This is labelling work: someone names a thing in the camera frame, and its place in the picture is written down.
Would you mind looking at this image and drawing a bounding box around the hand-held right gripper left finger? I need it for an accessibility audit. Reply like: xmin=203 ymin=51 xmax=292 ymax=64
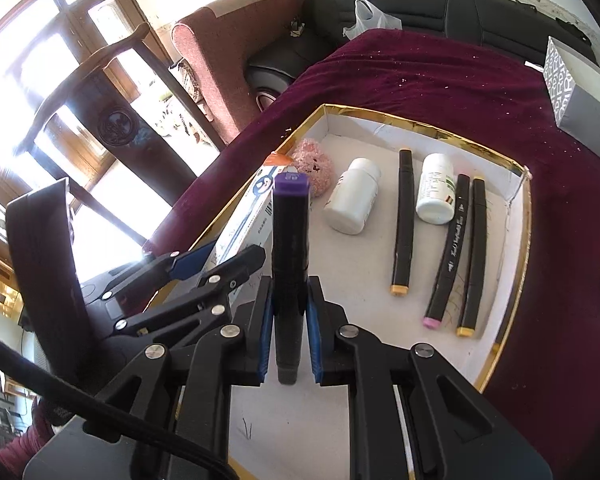
xmin=82 ymin=275 xmax=276 ymax=480

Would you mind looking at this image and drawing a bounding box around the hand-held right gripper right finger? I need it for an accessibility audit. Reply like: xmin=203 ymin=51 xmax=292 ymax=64
xmin=306 ymin=275 xmax=553 ymax=480

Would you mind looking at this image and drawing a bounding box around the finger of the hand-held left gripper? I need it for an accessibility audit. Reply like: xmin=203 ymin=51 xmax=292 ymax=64
xmin=87 ymin=240 xmax=218 ymax=311
xmin=111 ymin=244 xmax=269 ymax=342

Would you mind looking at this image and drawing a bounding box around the purple-capped black marker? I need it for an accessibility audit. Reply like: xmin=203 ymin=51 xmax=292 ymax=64
xmin=271 ymin=172 xmax=312 ymax=386

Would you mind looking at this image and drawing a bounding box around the orange and white toothpaste box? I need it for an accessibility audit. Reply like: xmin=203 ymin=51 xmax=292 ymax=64
xmin=200 ymin=152 xmax=301 ymax=311

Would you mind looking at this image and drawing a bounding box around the gold-edged white cardboard box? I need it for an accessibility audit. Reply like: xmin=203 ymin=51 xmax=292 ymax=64
xmin=142 ymin=104 xmax=533 ymax=480

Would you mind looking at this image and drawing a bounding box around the pink fluffy plush toy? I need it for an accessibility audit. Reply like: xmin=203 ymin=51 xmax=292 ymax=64
xmin=291 ymin=138 xmax=334 ymax=197

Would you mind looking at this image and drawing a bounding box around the plain white pill bottle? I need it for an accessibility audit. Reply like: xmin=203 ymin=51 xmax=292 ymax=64
xmin=323 ymin=158 xmax=382 ymax=235

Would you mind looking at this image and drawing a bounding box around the yellow-capped black marker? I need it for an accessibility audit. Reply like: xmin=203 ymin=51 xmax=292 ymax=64
xmin=391 ymin=149 xmax=415 ymax=297

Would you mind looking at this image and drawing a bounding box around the pink-capped black marker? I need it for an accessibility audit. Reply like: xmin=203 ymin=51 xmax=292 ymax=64
xmin=423 ymin=174 xmax=472 ymax=330

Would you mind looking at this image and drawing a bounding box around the orange-capped black marker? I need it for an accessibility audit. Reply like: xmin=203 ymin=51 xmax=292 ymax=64
xmin=455 ymin=177 xmax=487 ymax=338

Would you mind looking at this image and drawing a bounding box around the green-label white pill bottle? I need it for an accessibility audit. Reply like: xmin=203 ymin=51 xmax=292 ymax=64
xmin=416 ymin=153 xmax=456 ymax=225

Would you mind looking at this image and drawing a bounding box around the person's left forearm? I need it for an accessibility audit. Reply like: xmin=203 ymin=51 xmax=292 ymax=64
xmin=0 ymin=400 xmax=56 ymax=480

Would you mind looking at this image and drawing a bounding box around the dark wooden chair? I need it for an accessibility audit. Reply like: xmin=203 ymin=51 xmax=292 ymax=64
xmin=12 ymin=22 xmax=226 ymax=211

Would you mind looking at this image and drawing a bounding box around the fabric armchair with beige patch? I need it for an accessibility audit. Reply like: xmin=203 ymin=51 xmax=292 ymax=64
xmin=171 ymin=0 xmax=308 ymax=146

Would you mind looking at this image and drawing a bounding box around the white plastic bag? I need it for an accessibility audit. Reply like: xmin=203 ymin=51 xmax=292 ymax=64
xmin=342 ymin=0 xmax=403 ymax=41

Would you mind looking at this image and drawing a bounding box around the black leather sofa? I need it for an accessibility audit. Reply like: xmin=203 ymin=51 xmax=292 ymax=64
xmin=247 ymin=0 xmax=598 ymax=111

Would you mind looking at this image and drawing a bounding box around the grey shoe box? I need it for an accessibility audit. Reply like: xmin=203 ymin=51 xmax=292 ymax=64
xmin=542 ymin=36 xmax=600 ymax=161

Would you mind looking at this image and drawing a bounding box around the black cable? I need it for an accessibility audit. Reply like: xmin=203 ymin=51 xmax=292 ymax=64
xmin=0 ymin=327 xmax=238 ymax=480

